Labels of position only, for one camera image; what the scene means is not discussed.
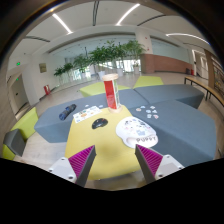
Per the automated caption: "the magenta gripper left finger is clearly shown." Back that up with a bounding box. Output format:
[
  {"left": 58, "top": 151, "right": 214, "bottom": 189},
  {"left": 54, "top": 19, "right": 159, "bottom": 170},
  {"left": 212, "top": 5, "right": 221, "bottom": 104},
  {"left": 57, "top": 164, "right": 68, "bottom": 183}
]
[{"left": 48, "top": 144, "right": 97, "bottom": 188}]

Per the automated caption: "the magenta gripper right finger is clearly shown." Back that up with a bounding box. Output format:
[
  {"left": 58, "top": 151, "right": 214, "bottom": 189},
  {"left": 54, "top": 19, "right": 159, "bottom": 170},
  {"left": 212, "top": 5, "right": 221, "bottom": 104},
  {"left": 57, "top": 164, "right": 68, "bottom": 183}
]
[{"left": 134, "top": 143, "right": 185, "bottom": 185}]

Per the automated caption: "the white puppy mouse pad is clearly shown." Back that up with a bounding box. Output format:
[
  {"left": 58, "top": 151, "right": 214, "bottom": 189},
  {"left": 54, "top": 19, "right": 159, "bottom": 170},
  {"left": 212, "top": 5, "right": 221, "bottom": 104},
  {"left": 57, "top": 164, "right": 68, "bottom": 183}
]
[{"left": 116, "top": 116, "right": 158, "bottom": 148}]

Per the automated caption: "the yellow-green table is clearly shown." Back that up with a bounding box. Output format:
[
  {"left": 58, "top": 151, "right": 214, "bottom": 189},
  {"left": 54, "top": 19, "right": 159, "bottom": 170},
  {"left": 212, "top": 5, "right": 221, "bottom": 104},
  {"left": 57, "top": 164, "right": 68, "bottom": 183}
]
[{"left": 65, "top": 106, "right": 140, "bottom": 180}]

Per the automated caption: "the grey ottoman left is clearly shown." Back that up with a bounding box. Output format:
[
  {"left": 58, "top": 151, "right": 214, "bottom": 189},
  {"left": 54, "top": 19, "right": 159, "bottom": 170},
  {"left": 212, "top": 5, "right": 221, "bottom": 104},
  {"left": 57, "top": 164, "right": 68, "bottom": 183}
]
[{"left": 33, "top": 88, "right": 150, "bottom": 144}]

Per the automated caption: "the grey ottoman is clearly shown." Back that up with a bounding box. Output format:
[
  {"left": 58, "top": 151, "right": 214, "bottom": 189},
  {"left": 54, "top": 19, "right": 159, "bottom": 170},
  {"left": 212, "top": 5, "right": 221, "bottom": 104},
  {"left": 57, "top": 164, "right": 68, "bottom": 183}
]
[
  {"left": 135, "top": 84, "right": 204, "bottom": 108},
  {"left": 130, "top": 100, "right": 216, "bottom": 167},
  {"left": 33, "top": 88, "right": 150, "bottom": 144}
]

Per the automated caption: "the grey ottoman right front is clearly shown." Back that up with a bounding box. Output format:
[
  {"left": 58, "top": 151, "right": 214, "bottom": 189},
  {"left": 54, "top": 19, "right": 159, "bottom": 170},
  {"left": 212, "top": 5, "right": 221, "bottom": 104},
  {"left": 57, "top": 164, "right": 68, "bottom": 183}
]
[{"left": 130, "top": 100, "right": 216, "bottom": 167}]

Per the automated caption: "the white sticker sheet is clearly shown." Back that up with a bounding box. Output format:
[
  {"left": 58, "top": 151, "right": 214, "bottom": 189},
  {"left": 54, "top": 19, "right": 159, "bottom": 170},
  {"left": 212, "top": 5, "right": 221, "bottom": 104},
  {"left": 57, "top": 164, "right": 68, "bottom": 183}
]
[{"left": 73, "top": 106, "right": 102, "bottom": 123}]

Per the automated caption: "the folded dark blue umbrella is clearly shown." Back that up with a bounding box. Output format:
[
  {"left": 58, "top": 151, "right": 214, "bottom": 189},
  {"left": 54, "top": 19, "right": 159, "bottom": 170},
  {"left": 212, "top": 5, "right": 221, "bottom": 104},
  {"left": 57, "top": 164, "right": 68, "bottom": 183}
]
[{"left": 59, "top": 104, "right": 77, "bottom": 121}]

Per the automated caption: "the grey ottoman right back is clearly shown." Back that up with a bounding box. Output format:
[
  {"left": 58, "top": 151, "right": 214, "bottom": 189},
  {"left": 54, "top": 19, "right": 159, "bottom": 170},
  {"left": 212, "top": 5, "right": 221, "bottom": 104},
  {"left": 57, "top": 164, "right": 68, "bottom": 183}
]
[{"left": 135, "top": 84, "right": 204, "bottom": 108}]

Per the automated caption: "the lime grey chair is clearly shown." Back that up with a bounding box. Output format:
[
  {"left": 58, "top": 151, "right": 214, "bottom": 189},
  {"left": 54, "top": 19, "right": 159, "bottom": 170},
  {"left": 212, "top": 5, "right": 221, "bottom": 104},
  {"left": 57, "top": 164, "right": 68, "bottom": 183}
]
[{"left": 2, "top": 108, "right": 38, "bottom": 160}]

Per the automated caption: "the lime ottoman back left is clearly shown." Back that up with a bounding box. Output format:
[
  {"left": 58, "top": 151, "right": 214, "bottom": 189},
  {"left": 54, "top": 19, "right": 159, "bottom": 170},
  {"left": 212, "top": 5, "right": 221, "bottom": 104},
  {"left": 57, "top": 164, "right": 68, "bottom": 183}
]
[{"left": 80, "top": 81, "right": 127, "bottom": 97}]

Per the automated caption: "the lime ottoman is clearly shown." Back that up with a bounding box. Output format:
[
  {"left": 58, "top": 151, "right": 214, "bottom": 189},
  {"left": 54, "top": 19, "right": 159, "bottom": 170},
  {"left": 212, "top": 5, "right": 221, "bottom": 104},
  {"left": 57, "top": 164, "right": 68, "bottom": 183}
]
[
  {"left": 134, "top": 76, "right": 163, "bottom": 88},
  {"left": 80, "top": 81, "right": 127, "bottom": 97}
]

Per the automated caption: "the red fire extinguisher box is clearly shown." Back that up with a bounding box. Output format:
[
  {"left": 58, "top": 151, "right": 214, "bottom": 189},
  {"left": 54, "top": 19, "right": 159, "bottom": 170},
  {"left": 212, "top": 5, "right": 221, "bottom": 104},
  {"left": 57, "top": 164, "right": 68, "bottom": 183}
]
[{"left": 44, "top": 85, "right": 51, "bottom": 95}]

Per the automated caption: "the lime ottoman back right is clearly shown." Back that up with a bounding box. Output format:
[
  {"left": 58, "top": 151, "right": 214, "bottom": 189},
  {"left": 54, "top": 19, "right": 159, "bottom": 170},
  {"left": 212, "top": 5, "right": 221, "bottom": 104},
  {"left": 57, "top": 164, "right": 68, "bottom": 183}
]
[{"left": 134, "top": 76, "right": 163, "bottom": 88}]

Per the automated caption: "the red white cylindrical canister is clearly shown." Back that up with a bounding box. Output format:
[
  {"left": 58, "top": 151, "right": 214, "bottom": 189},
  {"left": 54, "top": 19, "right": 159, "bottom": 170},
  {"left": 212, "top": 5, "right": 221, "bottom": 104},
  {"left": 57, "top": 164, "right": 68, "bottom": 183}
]
[{"left": 102, "top": 73, "right": 122, "bottom": 113}]

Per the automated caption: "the potted green plant left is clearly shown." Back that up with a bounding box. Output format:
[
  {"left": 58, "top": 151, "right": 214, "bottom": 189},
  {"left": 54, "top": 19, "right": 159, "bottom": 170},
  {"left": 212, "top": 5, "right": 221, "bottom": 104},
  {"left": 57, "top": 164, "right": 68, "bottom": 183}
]
[{"left": 54, "top": 63, "right": 73, "bottom": 85}]

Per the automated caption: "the potted green plant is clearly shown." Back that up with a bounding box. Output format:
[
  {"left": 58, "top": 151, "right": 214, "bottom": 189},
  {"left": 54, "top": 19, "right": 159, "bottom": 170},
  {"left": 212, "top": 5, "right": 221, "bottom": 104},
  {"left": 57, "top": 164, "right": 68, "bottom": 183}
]
[
  {"left": 89, "top": 46, "right": 110, "bottom": 79},
  {"left": 124, "top": 40, "right": 145, "bottom": 75},
  {"left": 54, "top": 63, "right": 73, "bottom": 85}
]

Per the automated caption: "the wooden bench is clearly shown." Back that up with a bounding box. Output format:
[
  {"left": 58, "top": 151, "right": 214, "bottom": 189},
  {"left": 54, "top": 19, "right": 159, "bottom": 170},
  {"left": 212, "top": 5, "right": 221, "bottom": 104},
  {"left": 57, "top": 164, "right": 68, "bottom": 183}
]
[{"left": 184, "top": 76, "right": 224, "bottom": 107}]

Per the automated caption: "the potted green plant centre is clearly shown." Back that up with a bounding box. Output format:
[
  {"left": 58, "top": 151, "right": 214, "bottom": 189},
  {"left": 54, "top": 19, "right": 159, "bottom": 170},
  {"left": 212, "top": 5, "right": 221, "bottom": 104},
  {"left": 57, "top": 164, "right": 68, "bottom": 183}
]
[{"left": 89, "top": 46, "right": 110, "bottom": 79}]

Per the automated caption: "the potted green plant right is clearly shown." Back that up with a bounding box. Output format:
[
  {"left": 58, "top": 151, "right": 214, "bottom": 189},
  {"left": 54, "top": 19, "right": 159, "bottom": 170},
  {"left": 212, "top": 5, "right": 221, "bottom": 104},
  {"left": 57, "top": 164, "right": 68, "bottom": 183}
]
[{"left": 124, "top": 40, "right": 145, "bottom": 75}]

